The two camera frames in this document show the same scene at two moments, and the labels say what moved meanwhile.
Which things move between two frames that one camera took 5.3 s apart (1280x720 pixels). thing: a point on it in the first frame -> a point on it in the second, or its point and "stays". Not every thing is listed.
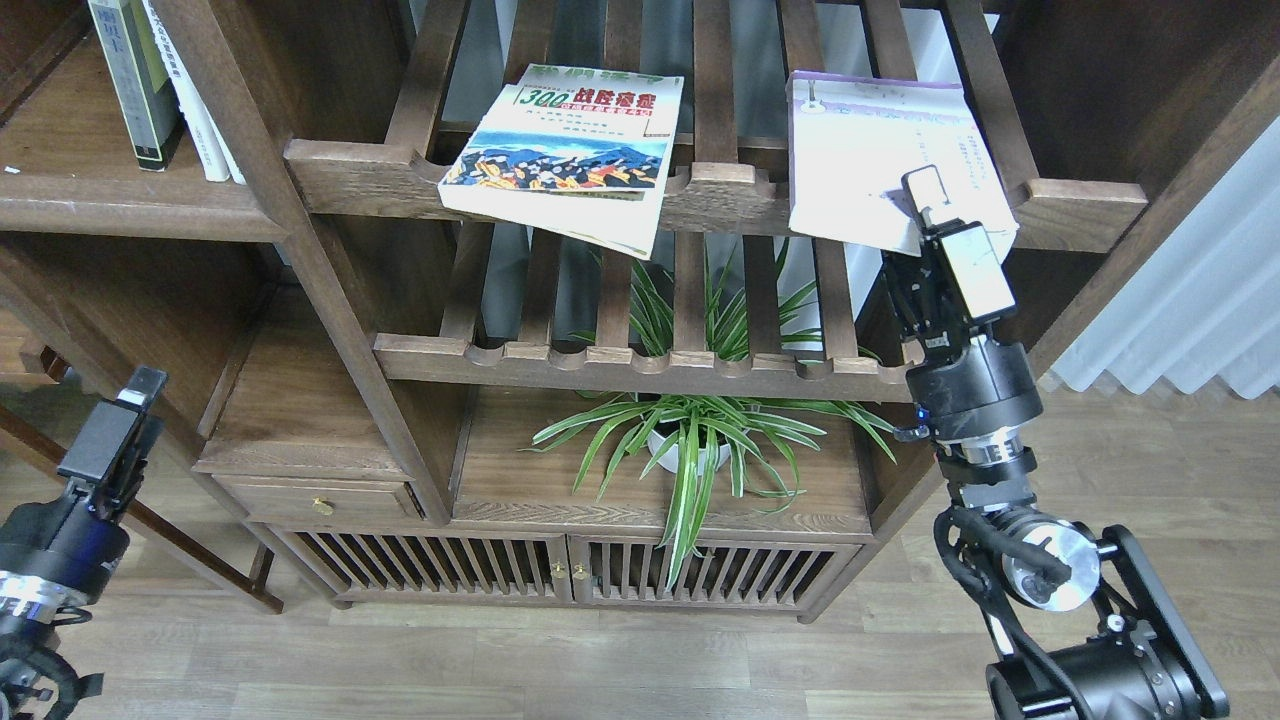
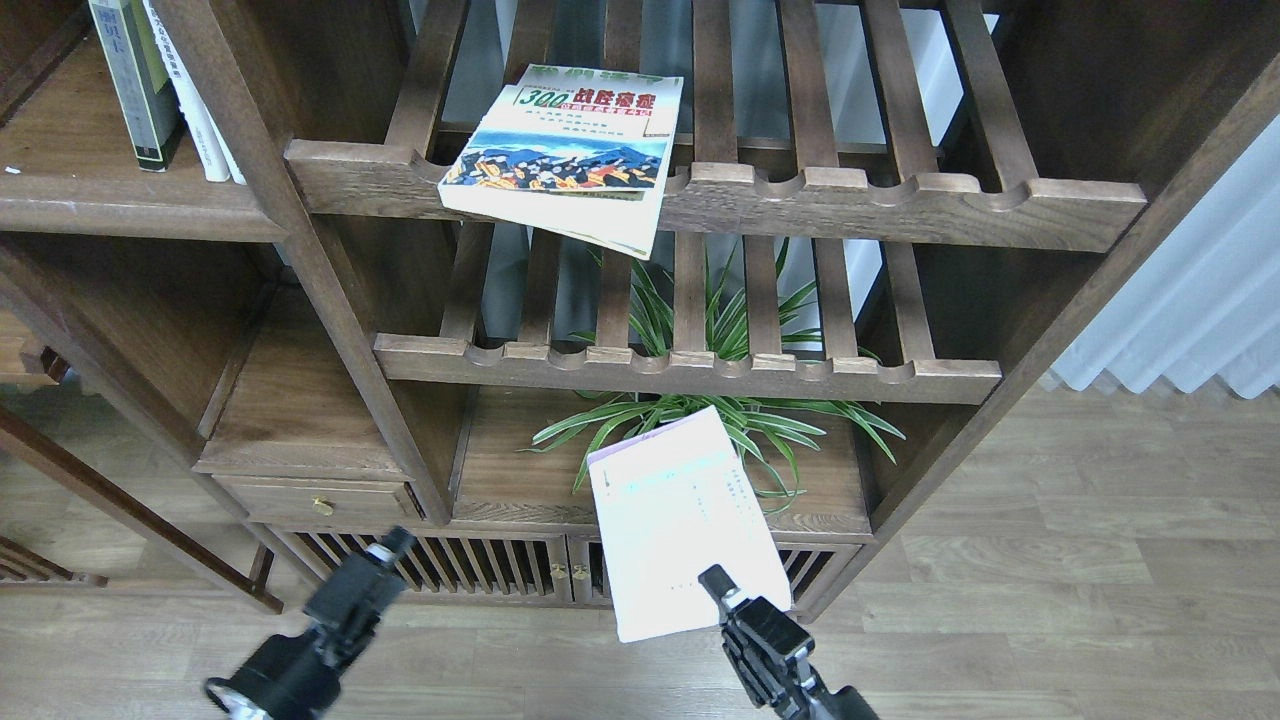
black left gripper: (62, 553) -> (283, 677)
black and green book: (153, 117) stays
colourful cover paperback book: (578, 152) stays
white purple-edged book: (850, 140) -> (673, 502)
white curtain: (1207, 305) stays
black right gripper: (977, 402) -> (774, 653)
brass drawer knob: (323, 506) stays
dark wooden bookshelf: (573, 307) stays
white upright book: (215, 154) stays
